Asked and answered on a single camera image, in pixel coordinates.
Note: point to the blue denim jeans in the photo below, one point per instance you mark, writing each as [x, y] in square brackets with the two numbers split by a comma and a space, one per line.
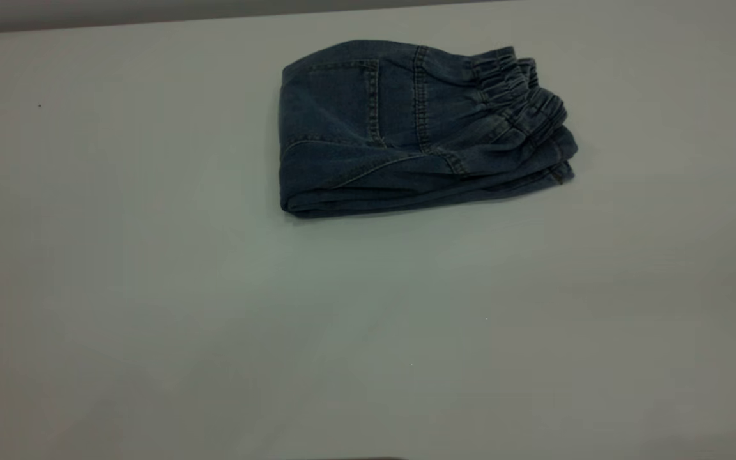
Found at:
[374, 128]

